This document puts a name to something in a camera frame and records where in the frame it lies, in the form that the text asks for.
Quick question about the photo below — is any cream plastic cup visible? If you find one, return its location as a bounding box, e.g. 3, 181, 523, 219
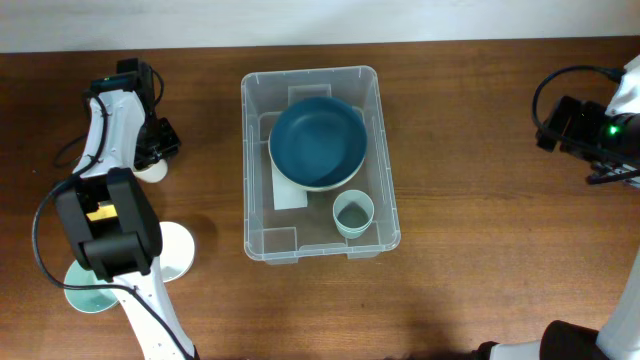
134, 159, 168, 183

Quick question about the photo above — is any white plastic bowl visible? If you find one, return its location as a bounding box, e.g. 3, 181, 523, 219
151, 221, 196, 283

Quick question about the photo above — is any dark blue bowl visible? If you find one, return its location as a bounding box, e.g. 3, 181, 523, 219
268, 96, 369, 189

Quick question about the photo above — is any light teal plastic bowl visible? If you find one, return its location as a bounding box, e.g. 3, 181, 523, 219
64, 261, 119, 314

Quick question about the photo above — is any beige plastic bowl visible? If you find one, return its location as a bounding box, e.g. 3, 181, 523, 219
269, 141, 367, 192

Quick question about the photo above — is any grey plastic cup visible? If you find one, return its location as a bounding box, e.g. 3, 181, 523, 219
332, 190, 375, 228

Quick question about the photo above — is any green plastic cup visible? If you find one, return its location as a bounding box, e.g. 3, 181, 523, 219
336, 221, 373, 239

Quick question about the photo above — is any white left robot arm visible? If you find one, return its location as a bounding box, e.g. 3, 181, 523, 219
54, 70, 198, 359

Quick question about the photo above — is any clear plastic storage bin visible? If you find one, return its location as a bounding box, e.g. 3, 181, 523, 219
241, 66, 401, 265

